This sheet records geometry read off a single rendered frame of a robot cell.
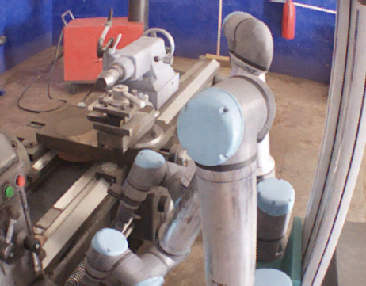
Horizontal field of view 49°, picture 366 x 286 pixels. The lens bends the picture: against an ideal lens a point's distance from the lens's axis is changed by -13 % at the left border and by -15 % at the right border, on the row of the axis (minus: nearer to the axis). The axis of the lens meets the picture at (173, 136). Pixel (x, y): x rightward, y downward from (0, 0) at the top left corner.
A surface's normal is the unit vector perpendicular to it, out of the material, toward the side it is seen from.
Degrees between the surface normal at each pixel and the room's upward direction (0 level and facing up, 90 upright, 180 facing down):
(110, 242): 19
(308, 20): 90
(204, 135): 83
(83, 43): 90
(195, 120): 83
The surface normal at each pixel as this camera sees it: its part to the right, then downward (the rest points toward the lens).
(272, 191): 0.04, -0.84
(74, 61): 0.00, 0.46
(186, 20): -0.34, 0.43
